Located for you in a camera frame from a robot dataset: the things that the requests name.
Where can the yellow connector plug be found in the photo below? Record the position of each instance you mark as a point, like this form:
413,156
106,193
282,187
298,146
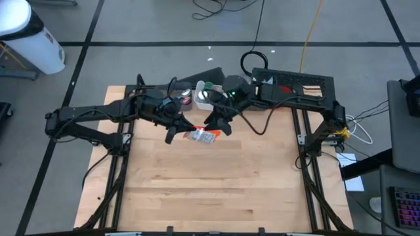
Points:
343,132

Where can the black floor object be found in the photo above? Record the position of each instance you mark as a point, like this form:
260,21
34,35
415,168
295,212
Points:
5,113

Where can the backlit keyboard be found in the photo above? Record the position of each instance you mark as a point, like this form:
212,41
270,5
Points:
407,208

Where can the black aluminium table frame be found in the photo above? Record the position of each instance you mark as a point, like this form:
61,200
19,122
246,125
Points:
118,203

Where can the white plastic bin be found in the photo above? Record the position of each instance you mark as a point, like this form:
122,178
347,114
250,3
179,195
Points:
198,105

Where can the white computer mouse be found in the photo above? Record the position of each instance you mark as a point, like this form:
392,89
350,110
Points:
375,204

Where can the dark keyboard desk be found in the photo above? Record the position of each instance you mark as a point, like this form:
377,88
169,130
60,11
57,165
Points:
385,196

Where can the black table edge clamp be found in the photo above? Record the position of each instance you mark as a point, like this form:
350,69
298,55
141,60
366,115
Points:
169,229
261,230

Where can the black wedge panel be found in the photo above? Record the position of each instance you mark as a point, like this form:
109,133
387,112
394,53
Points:
210,75

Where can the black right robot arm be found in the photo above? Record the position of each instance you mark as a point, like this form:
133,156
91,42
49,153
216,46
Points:
295,98

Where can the white paper sheet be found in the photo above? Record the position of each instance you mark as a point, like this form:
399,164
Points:
352,183

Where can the grey metal furniture foot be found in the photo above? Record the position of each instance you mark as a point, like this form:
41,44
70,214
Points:
16,73

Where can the black desk device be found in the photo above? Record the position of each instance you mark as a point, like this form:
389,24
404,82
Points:
414,98

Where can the orange ramen packet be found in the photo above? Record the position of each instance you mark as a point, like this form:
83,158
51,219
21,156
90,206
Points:
201,135

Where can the white trash can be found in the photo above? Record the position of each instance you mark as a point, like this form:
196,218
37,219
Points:
29,39

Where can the black perforated panel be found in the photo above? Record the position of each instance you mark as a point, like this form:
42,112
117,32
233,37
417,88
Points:
311,78

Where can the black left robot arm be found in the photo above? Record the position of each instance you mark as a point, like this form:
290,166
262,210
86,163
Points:
98,109

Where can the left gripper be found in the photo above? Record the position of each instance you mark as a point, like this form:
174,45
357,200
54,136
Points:
164,113

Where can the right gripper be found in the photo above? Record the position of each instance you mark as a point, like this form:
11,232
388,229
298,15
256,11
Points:
226,108

